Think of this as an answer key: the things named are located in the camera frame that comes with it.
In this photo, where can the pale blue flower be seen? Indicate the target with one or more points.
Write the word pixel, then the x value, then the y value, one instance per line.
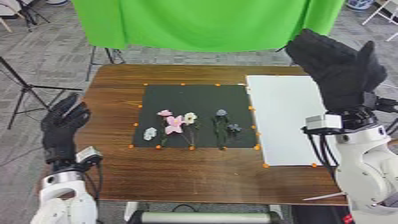
pixel 150 133

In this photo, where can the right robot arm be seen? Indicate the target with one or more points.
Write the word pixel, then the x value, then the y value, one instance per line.
pixel 370 160

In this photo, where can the pale grey bar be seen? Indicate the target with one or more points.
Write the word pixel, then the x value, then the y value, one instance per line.
pixel 206 218

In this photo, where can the white flower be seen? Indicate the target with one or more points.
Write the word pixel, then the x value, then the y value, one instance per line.
pixel 191 118

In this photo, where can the black tripod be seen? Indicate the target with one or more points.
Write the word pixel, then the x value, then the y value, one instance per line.
pixel 27 88

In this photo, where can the dark mat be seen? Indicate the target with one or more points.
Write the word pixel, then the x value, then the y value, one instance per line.
pixel 196 96

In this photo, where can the black cloth stand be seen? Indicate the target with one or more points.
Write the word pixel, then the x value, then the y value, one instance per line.
pixel 95 60

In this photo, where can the white sheet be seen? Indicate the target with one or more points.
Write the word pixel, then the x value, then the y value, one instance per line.
pixel 285 116

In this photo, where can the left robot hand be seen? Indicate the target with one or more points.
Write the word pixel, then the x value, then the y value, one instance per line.
pixel 61 133

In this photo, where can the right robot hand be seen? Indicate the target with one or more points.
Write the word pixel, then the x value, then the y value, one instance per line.
pixel 343 76

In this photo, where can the large pink flower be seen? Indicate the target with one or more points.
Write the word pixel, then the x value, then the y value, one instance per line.
pixel 175 125

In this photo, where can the blue and white vase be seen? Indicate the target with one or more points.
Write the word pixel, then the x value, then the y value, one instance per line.
pixel 359 3

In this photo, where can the dark blue flower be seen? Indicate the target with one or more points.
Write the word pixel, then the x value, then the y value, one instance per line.
pixel 235 127

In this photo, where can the small pink flower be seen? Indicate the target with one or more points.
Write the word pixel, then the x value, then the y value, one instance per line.
pixel 164 113

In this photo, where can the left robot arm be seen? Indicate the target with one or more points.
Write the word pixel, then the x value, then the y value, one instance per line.
pixel 64 200

